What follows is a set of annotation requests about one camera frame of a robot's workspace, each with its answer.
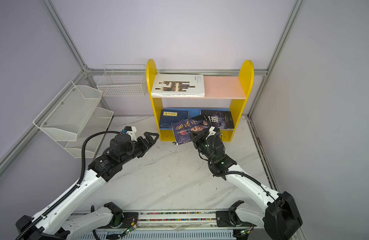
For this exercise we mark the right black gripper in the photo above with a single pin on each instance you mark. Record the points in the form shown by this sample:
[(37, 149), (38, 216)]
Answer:
[(203, 139)]

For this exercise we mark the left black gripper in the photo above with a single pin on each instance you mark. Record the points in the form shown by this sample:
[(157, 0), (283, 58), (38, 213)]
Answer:
[(142, 142)]

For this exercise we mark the dark purple illustrated book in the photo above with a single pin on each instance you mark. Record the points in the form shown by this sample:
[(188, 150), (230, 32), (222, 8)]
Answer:
[(183, 129)]

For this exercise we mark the navy book Sunzi yellow label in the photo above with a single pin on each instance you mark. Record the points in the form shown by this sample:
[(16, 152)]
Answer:
[(169, 117)]

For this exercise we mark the black book white lettering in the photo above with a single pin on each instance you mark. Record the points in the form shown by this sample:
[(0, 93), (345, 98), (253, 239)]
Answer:
[(220, 119)]

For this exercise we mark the white book La Dame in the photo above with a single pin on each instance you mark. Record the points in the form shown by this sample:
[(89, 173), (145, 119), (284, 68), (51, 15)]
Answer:
[(178, 86)]

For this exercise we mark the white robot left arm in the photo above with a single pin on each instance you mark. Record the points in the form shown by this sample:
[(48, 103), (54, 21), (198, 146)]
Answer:
[(52, 222)]

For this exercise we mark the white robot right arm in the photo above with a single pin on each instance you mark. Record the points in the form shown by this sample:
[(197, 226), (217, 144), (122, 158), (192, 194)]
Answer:
[(278, 214)]

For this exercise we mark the yellow shelf unit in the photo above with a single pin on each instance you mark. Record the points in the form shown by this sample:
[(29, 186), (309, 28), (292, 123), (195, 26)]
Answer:
[(221, 92)]

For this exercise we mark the white mesh two-tier rack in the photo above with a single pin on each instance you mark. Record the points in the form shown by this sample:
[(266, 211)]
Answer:
[(72, 116)]

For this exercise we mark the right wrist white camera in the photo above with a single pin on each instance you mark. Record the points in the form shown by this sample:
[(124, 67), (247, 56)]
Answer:
[(213, 131)]

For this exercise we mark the white wire basket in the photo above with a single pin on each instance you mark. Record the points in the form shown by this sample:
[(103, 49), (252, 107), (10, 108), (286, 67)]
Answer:
[(123, 81)]

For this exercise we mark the aluminium frame rail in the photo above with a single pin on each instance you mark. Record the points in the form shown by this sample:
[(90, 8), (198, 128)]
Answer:
[(86, 74)]

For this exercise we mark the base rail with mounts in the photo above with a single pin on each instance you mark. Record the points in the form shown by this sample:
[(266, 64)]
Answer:
[(222, 224)]

